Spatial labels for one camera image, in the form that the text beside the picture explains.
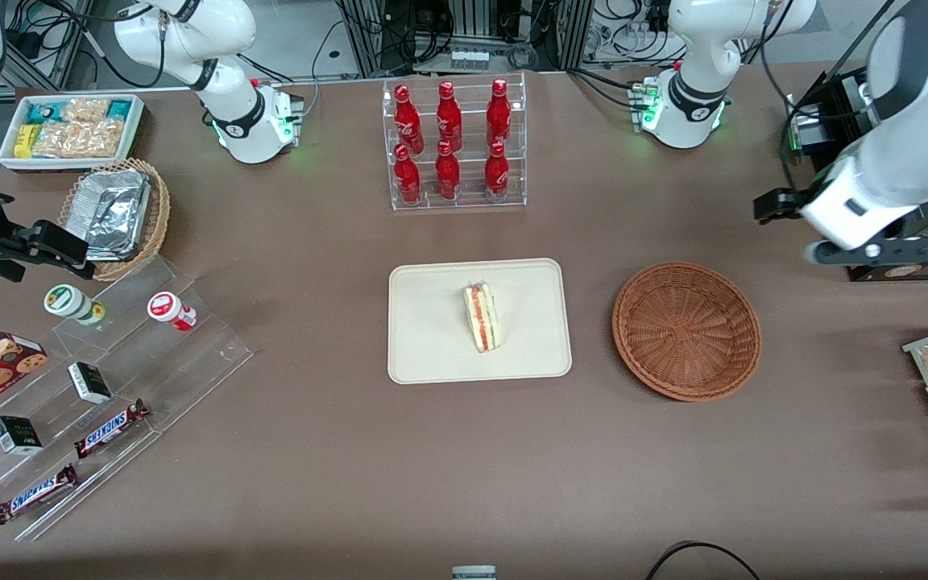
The triangular sandwich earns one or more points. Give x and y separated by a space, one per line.
483 318

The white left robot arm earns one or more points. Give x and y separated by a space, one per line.
698 48

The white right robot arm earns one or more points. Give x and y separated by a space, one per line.
190 32

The light wicker basket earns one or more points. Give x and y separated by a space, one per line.
159 209

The brown wicker basket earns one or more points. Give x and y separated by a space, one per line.
685 330

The beige plastic tray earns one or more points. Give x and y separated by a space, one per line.
432 322

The green lid white cup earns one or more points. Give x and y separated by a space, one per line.
69 302

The aluminium foil container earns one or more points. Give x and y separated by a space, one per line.
113 213

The white snack bin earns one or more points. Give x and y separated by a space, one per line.
9 157

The yellow snack packet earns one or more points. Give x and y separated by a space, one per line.
25 140

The large rice cracker bag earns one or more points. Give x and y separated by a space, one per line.
81 138

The teal snack packet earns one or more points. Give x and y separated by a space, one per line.
119 110
47 113

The red lid white cup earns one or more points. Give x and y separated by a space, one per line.
170 310

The small rice cracker bag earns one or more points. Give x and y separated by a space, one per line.
85 110

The small black box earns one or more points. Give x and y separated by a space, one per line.
89 383
17 435

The clear acrylic stepped display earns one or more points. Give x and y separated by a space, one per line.
190 362

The snickers chocolate bar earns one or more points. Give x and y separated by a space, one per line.
33 493
109 428

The red cola bottle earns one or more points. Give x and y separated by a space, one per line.
447 176
408 179
497 176
408 121
499 113
449 117

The clear acrylic bottle rack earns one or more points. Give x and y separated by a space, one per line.
472 121

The white power strip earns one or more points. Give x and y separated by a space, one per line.
469 59

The small grey device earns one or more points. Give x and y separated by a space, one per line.
474 573

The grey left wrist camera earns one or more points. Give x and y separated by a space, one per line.
899 251

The aluminium frame rack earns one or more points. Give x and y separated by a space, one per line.
464 24

